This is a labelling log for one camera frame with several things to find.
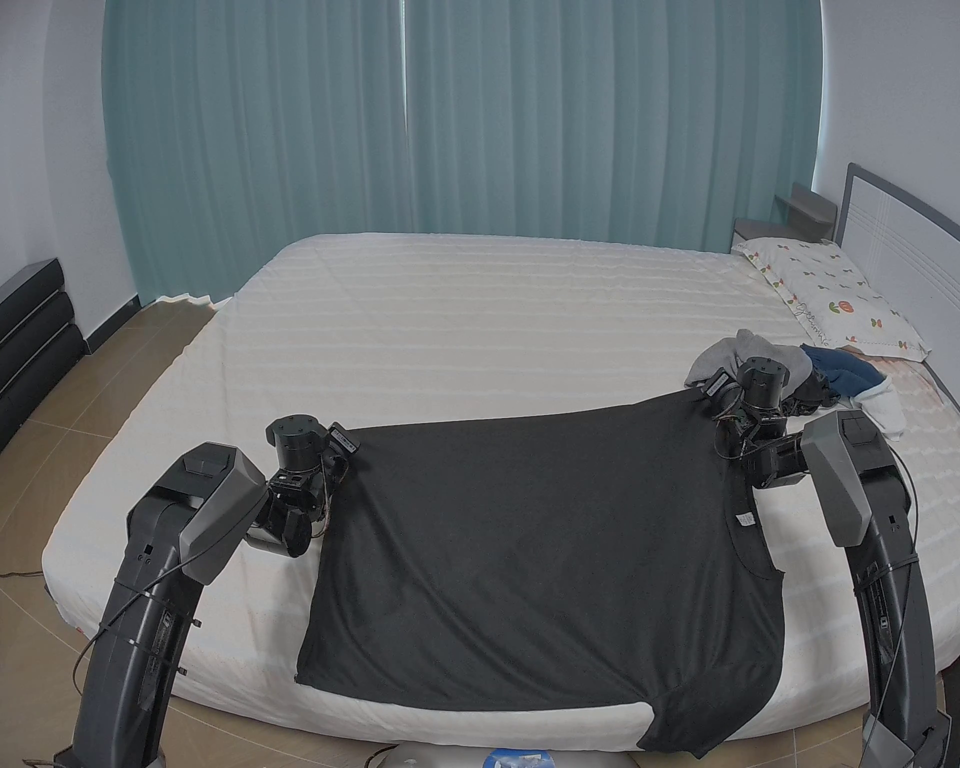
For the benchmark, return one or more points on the blue-green curtain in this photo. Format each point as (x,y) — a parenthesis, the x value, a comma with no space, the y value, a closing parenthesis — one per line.
(600,112)
(255,135)

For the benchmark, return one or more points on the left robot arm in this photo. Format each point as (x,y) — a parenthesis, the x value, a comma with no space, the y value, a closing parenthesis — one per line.
(150,562)

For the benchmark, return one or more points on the white printed pillow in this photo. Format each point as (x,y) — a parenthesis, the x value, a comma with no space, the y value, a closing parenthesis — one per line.
(840,292)

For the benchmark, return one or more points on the grey bedside table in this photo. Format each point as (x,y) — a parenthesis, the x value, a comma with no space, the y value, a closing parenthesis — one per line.
(795,217)

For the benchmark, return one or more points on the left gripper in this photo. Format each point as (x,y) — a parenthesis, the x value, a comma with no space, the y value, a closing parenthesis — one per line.
(343,441)

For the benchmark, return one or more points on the black chest of drawers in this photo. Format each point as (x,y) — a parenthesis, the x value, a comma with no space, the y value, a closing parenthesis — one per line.
(30,345)

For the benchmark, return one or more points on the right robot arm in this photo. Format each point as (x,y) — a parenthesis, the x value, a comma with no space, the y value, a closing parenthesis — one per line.
(885,562)

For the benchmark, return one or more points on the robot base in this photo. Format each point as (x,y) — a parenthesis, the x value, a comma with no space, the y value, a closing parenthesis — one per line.
(480,757)

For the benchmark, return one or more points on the bed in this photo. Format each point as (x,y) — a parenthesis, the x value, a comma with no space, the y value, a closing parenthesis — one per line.
(450,322)

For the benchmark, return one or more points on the pile of clothes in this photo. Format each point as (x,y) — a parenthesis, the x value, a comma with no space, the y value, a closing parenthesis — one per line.
(847,379)

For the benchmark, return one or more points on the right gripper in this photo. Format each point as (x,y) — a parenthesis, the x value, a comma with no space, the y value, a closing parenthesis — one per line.
(721,384)

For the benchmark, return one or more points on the black T-shirt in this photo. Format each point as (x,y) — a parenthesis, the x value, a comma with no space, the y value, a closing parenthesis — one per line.
(525,540)

